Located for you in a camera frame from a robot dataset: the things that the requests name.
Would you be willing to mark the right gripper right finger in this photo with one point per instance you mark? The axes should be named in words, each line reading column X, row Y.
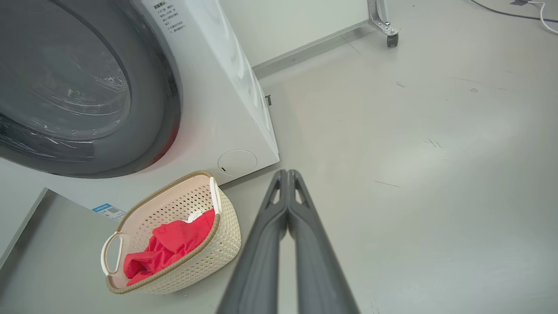
column 318, row 270

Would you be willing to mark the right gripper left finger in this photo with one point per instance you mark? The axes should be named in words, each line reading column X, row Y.
column 257, row 270

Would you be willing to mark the white cloth piece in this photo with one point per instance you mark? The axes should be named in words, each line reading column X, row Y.
column 196, row 216

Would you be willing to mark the red garment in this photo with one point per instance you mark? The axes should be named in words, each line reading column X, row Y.
column 170, row 246

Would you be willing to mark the dark round washing machine door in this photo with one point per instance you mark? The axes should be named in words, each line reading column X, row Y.
column 65, row 87

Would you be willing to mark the cream perforated laundry basket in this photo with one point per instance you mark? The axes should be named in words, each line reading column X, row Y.
column 218, row 248

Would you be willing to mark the white washing machine body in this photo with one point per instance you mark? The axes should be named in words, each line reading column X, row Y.
column 218, row 117

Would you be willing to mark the round filter cover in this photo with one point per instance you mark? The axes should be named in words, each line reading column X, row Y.
column 237, row 163

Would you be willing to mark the blue energy label sticker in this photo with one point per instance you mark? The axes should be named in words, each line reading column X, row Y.
column 109, row 212

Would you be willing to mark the grey stand leg with caster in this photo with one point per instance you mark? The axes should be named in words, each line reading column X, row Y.
column 383, row 24

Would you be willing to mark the printed text label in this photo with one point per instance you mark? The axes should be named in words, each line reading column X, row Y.
column 170, row 17

